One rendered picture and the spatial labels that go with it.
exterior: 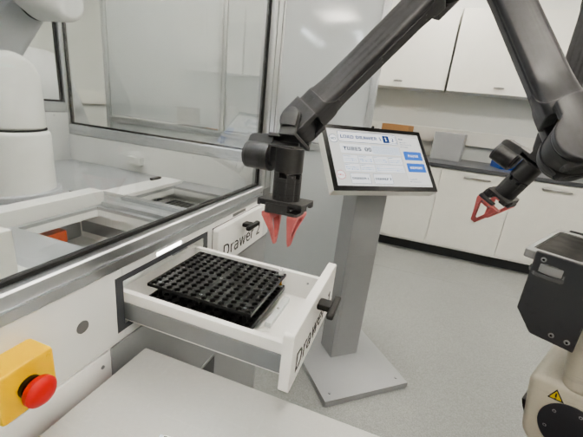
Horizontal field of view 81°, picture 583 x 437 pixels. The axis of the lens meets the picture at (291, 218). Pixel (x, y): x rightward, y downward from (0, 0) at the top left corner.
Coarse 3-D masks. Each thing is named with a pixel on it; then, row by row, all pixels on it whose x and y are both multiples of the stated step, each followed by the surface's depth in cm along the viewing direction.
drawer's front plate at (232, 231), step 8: (256, 208) 110; (264, 208) 115; (240, 216) 101; (248, 216) 104; (256, 216) 110; (224, 224) 93; (232, 224) 95; (240, 224) 100; (216, 232) 89; (224, 232) 92; (232, 232) 96; (240, 232) 101; (256, 232) 113; (216, 240) 90; (224, 240) 92; (232, 240) 97; (248, 240) 108; (216, 248) 90; (232, 248) 98; (240, 248) 103
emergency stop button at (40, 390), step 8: (40, 376) 43; (48, 376) 44; (32, 384) 42; (40, 384) 42; (48, 384) 43; (56, 384) 45; (24, 392) 42; (32, 392) 42; (40, 392) 42; (48, 392) 44; (24, 400) 42; (32, 400) 42; (40, 400) 43; (48, 400) 44; (32, 408) 43
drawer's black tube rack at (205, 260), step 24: (192, 264) 76; (216, 264) 76; (240, 264) 77; (168, 288) 66; (192, 288) 66; (216, 288) 68; (240, 288) 68; (216, 312) 64; (240, 312) 60; (264, 312) 66
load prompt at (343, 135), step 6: (342, 132) 145; (348, 132) 146; (354, 132) 147; (342, 138) 144; (348, 138) 145; (354, 138) 146; (360, 138) 147; (366, 138) 148; (372, 138) 150; (378, 138) 151; (384, 138) 152; (390, 138) 153; (384, 144) 151; (390, 144) 152; (396, 144) 153
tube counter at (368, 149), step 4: (364, 148) 146; (368, 148) 146; (372, 148) 147; (376, 148) 148; (380, 148) 149; (384, 148) 150; (388, 148) 151; (392, 148) 151; (396, 148) 152; (368, 152) 146; (372, 152) 147; (376, 152) 147; (380, 152) 148; (384, 152) 149; (388, 152) 150; (392, 152) 151; (396, 152) 152
